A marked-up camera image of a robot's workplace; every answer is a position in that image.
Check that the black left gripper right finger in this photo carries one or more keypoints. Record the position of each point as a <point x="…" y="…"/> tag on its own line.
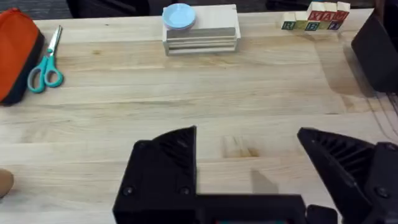
<point x="357" y="180"/>

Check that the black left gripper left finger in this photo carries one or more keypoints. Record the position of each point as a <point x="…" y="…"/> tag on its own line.
<point x="161" y="180"/>

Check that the brown wooden spoon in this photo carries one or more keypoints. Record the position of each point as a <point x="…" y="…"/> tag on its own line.
<point x="5" y="182"/>

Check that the black cutlery holder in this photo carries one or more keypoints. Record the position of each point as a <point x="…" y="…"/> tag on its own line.
<point x="377" y="59"/>

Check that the pale wooden box stack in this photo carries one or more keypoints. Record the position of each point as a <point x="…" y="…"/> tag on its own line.
<point x="211" y="34"/>

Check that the small light blue dish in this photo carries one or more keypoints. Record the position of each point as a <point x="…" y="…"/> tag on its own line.
<point x="179" y="16"/>

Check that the lettered toy block heap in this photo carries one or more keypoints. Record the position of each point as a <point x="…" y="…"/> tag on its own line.
<point x="320" y="17"/>

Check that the orange and black zip bag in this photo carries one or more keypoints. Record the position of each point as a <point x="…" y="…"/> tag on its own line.
<point x="15" y="53"/>

